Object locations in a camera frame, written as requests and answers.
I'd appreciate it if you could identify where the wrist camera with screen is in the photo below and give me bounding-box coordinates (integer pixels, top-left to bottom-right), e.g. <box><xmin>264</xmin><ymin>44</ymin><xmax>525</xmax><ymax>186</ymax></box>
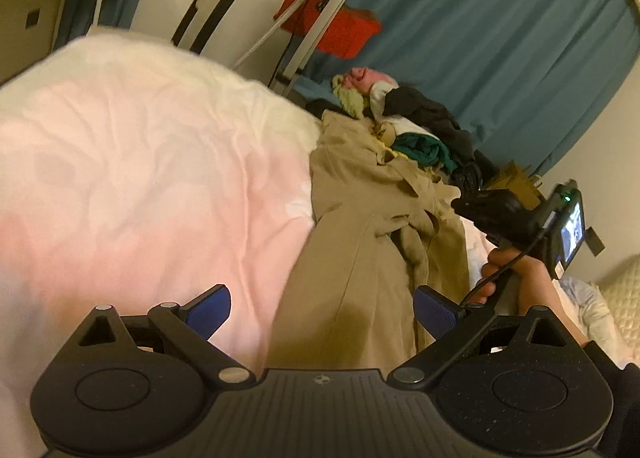
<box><xmin>541</xmin><ymin>179</ymin><xmax>605</xmax><ymax>279</ymax></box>

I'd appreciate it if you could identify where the beige trench coat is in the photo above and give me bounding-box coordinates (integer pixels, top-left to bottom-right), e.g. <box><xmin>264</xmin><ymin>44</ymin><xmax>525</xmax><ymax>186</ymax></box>
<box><xmin>266</xmin><ymin>111</ymin><xmax>470</xmax><ymax>372</ymax></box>

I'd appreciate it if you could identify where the person right hand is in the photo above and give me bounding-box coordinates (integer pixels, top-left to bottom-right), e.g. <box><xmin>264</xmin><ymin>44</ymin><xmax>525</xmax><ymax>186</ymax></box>
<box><xmin>480</xmin><ymin>248</ymin><xmax>564</xmax><ymax>317</ymax></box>

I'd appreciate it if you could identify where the red fabric bag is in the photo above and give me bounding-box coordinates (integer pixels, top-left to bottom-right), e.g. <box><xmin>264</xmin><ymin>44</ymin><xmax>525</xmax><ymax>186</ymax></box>
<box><xmin>280</xmin><ymin>0</ymin><xmax>382</xmax><ymax>60</ymax></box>

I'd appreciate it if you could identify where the blue curtain right panel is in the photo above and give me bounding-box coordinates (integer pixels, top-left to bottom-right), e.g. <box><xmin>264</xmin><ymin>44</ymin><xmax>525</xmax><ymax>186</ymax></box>
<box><xmin>290</xmin><ymin>0</ymin><xmax>640</xmax><ymax>176</ymax></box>

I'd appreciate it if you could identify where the silver folding exercise bike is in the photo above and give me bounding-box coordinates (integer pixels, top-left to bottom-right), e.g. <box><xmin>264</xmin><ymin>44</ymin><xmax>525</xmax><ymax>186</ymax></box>
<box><xmin>170</xmin><ymin>0</ymin><xmax>374</xmax><ymax>99</ymax></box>

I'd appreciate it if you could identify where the pile of mixed clothes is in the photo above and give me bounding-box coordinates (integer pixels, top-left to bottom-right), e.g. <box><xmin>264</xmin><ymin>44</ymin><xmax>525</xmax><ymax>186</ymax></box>
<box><xmin>331</xmin><ymin>68</ymin><xmax>498</xmax><ymax>193</ymax></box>

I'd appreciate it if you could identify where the white quilted pillow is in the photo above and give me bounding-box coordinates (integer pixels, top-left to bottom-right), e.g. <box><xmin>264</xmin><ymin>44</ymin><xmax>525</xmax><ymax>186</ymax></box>
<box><xmin>560</xmin><ymin>254</ymin><xmax>640</xmax><ymax>369</ymax></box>

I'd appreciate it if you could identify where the brown cardboard box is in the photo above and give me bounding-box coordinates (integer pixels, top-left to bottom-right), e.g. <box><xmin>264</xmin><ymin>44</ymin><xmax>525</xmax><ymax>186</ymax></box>
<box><xmin>485</xmin><ymin>161</ymin><xmax>544</xmax><ymax>210</ymax></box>

